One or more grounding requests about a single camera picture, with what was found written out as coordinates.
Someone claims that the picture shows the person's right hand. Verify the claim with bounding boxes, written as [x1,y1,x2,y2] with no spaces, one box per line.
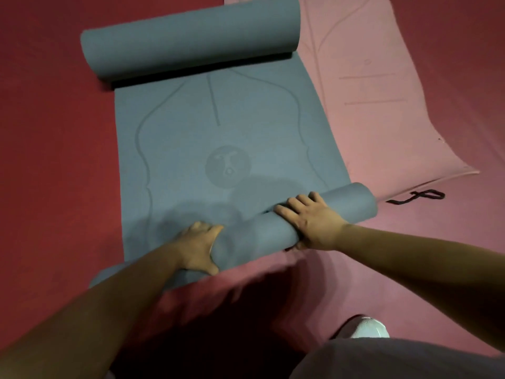
[273,192,350,252]

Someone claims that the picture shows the person's left hand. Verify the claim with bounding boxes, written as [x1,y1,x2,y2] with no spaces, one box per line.
[173,221,225,277]

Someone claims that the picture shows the blue-grey yoga mat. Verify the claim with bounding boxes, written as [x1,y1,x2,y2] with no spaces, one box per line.
[80,0,378,290]

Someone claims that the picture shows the person's right forearm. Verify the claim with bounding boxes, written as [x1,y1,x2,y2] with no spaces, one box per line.
[335,223,505,352]

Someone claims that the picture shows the person's left forearm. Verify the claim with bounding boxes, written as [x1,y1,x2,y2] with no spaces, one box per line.
[0,243,184,379]

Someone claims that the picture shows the pink yoga mat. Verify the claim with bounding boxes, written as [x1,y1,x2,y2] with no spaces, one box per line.
[224,0,480,202]

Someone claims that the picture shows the white shoe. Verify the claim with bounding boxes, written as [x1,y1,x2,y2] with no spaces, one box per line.
[335,315,391,340]

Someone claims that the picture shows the black strap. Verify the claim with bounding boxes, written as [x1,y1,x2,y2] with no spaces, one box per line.
[386,189,446,205]

